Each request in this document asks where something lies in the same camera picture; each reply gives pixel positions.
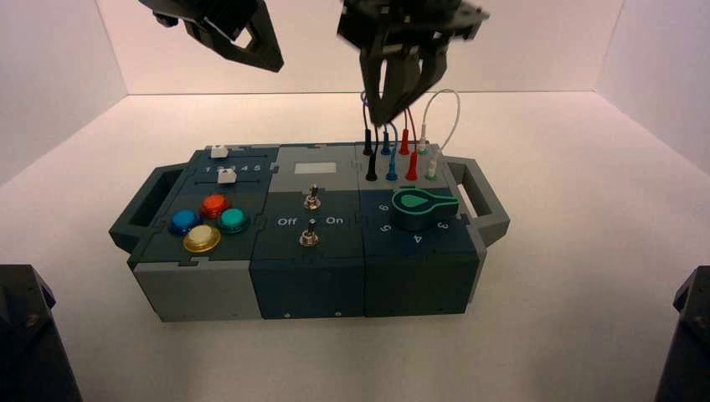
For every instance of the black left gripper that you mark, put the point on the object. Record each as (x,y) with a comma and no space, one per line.
(205,11)

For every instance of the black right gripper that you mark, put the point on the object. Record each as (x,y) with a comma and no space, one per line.
(410,22)

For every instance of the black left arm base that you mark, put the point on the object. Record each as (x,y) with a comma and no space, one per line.
(28,344)

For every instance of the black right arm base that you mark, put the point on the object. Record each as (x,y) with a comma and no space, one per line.
(690,355)

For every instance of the white slider knob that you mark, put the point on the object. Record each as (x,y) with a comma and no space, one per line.
(227,177)
(218,151)

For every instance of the white rectangular display window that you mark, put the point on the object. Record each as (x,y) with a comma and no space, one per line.
(315,168)

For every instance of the green rotary knob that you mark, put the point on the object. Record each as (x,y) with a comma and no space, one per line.
(415,202)

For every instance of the red round push button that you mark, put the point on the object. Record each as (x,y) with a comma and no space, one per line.
(216,205)

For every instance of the teal round push button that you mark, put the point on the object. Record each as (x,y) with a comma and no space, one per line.
(233,220)

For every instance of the blue round push button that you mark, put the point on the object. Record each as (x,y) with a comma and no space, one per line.
(184,221)

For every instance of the yellow round push button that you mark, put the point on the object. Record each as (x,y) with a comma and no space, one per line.
(202,238)

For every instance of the grey and teal control box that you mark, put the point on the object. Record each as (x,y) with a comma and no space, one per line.
(305,288)

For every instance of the metal toggle switch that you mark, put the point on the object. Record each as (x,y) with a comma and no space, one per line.
(308,239)
(312,202)

